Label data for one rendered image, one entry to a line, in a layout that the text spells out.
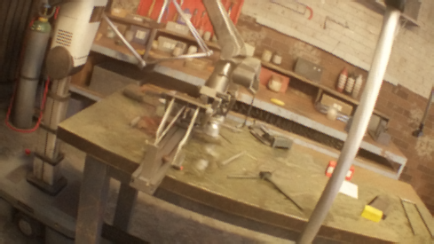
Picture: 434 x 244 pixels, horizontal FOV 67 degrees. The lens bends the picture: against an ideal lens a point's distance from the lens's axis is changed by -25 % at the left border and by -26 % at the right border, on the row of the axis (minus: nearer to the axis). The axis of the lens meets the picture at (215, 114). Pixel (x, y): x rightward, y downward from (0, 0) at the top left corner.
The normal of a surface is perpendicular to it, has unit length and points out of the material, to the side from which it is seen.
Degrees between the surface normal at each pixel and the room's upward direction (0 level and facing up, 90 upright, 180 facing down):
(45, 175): 90
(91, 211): 90
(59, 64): 90
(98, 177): 90
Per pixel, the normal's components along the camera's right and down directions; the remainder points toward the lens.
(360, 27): -0.13, 0.22
